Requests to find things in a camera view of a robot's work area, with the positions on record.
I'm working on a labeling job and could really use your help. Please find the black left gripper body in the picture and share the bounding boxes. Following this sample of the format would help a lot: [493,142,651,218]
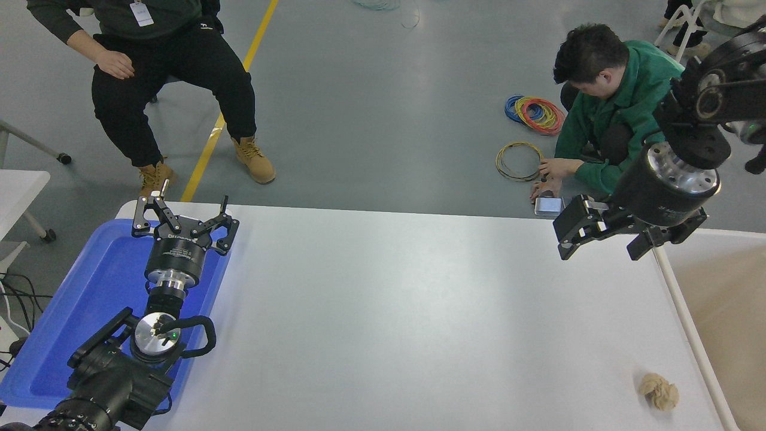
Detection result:
[145,218,213,283]

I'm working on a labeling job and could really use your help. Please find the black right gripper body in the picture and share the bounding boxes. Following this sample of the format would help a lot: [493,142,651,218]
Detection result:
[609,148,714,228]

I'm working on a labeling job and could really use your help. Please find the tan paper ball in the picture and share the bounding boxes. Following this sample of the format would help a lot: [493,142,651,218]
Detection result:
[638,373,680,412]

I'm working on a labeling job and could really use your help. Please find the crouching person's hand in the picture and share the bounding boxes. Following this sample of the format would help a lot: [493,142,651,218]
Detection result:
[530,181,563,205]
[538,158,583,182]

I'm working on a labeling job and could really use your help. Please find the seated person's right hand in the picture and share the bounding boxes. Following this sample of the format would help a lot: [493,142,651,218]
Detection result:
[95,49,136,81]

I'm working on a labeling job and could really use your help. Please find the blue plastic tray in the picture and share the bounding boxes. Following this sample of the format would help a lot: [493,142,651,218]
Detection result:
[0,218,235,411]

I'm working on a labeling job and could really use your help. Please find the large pale bin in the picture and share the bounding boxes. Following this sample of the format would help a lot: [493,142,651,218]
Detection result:
[651,227,766,431]

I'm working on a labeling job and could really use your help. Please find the crouching person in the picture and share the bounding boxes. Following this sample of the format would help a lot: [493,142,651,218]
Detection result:
[530,23,686,204]

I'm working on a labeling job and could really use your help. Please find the grey leg with caster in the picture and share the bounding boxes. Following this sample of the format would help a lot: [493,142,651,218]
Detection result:
[0,120,72,165]

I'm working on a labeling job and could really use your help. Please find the white side table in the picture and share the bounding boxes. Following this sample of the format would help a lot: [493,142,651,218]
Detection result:
[0,169,58,276]

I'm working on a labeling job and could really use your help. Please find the seated person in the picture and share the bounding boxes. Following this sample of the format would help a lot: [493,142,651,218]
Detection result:
[26,0,277,198]

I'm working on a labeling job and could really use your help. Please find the white rolling chair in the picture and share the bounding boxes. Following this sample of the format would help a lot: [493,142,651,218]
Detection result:
[654,0,743,48]

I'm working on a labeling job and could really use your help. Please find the white power strip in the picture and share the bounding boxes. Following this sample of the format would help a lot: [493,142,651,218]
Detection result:
[0,314,22,361]

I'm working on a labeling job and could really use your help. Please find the cream garment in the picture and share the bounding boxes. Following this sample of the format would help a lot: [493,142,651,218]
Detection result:
[711,0,766,29]

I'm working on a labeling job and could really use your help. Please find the yellow and black cable coil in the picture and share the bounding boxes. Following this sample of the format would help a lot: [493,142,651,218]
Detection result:
[496,142,545,183]

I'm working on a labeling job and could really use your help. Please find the blue cable coil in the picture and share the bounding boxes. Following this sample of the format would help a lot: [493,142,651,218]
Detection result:
[504,95,545,125]

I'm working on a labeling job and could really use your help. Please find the black floor cables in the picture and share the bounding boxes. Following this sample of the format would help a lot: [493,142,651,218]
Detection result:
[0,272,53,372]

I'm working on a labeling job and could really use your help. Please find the white floor cable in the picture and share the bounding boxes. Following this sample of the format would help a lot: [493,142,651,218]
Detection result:
[0,280,31,337]

